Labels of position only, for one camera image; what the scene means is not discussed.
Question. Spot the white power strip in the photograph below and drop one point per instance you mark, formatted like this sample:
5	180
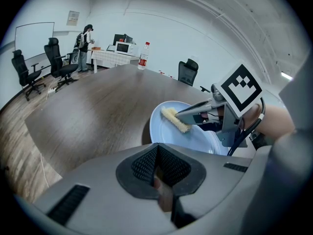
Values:
51	91

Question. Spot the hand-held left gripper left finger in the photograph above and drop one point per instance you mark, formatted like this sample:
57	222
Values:
97	192

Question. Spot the person's right forearm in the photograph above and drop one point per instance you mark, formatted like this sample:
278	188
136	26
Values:
276	121

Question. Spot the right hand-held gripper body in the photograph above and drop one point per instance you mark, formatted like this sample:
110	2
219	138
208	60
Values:
239	89

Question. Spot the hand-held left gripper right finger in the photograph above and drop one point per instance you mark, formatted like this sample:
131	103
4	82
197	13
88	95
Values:
220	185

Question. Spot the yellow sponge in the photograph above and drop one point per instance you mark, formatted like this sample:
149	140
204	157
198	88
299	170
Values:
168	114

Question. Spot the big blue plate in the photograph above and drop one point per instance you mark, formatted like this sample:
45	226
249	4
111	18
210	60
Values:
166	133

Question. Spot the beige wall panel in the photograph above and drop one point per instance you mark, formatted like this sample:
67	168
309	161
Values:
73	18

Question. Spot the black monitor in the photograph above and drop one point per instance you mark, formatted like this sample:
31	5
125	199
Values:
118	38

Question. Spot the table with checked cloth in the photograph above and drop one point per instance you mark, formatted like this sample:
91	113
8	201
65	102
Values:
110	57

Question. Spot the white microwave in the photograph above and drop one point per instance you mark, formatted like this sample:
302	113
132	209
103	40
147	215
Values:
124	48

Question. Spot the black wristband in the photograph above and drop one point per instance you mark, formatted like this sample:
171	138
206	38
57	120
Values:
261	139

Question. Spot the ceiling light panel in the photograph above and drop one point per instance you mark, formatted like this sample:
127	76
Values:
286	75

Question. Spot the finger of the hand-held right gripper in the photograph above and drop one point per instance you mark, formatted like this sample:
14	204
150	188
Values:
195	109
187	120

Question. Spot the whiteboard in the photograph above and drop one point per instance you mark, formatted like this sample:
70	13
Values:
34	40

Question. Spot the red label water bottle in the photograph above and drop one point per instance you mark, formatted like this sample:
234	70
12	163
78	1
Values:
143	57

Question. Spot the black office chair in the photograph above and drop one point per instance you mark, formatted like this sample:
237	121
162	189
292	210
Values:
55	57
20	67
187	75

